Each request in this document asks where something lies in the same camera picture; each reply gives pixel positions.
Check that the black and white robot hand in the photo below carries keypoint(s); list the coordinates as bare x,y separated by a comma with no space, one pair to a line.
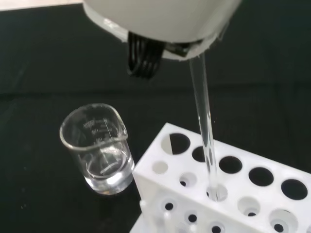
158,19

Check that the clear glass beaker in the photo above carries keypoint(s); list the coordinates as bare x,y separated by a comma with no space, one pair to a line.
104,170

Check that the white test tube rack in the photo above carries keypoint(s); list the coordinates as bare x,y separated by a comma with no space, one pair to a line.
170,194

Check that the black bench cloth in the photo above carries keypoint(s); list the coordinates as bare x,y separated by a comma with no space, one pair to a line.
36,72

